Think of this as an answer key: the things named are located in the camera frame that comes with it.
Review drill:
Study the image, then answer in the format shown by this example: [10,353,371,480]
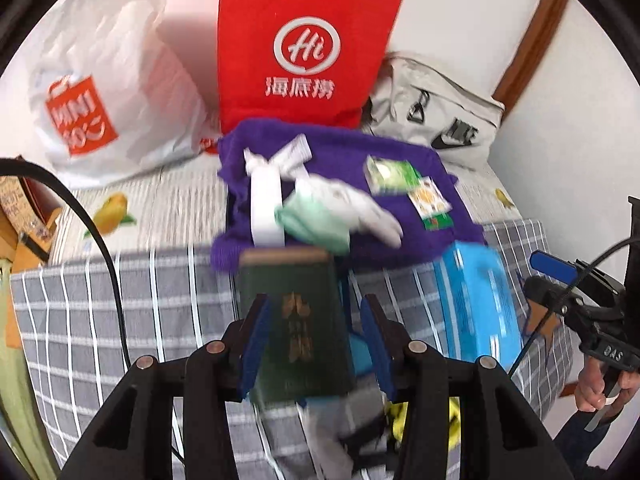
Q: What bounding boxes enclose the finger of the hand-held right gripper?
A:
[529,250,582,285]
[522,276,594,318]

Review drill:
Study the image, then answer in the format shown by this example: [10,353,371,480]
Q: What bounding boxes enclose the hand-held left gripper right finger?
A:
[360,293,576,480]

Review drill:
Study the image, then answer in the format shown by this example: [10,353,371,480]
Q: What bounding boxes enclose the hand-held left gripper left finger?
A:
[60,293,274,480]

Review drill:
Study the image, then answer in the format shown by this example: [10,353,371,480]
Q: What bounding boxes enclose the dark green booklet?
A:
[237,247,359,406]

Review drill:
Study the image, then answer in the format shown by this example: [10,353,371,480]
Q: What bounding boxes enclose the green sachet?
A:
[423,212,455,232]

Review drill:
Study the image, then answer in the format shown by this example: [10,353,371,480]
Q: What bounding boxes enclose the white and green gloves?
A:
[294,174,405,250]

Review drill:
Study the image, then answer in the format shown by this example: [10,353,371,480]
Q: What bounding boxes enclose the light green cloth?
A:
[273,193,351,256]

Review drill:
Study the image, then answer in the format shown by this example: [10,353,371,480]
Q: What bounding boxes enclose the fruit print sachet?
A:
[407,177,454,220]

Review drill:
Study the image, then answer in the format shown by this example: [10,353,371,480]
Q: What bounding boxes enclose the white fabric strap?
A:
[243,134,314,249]

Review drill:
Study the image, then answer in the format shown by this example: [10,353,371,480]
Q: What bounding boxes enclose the green snack packet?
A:
[363,154,424,196]

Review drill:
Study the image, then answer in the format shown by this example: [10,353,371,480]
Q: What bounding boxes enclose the person's right hand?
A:
[573,360,640,414]

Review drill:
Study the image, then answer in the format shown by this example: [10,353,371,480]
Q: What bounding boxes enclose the teal cloth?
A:
[339,275,375,377]

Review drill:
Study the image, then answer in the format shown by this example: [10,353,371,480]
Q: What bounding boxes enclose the blue tissue pack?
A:
[432,239,526,366]

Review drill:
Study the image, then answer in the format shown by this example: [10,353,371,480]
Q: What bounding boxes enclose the small black object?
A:
[340,419,396,471]

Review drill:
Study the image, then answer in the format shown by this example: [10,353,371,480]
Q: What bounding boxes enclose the yellow mesh pouch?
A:
[387,397,461,451]

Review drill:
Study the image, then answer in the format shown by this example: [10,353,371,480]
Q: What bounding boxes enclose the person's dark trousers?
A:
[552,407,637,480]

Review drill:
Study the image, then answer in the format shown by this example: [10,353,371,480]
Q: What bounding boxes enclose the grey checked blanket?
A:
[10,217,582,480]

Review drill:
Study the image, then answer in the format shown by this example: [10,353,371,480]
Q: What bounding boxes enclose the fruit print bed sheet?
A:
[47,157,532,266]

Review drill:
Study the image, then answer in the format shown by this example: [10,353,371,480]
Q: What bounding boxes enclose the purple towel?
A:
[209,118,487,274]

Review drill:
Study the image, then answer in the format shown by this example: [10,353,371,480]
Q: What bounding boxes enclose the light green sheet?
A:
[0,254,59,480]

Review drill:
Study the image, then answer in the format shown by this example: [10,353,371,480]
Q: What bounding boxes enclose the grey waist bag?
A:
[362,52,506,171]

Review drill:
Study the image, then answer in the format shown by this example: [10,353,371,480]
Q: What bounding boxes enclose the brown cardboard box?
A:
[0,155,66,274]

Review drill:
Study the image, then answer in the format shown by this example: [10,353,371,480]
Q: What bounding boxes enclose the red paper bag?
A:
[217,0,406,136]

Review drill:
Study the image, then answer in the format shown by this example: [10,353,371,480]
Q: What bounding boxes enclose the white plastic shopping bag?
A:
[27,0,221,189]

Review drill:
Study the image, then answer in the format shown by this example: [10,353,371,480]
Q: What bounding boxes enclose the black cable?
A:
[0,158,187,467]
[508,238,632,375]

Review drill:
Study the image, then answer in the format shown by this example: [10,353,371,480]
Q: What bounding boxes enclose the brown wooden frame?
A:
[492,0,571,116]

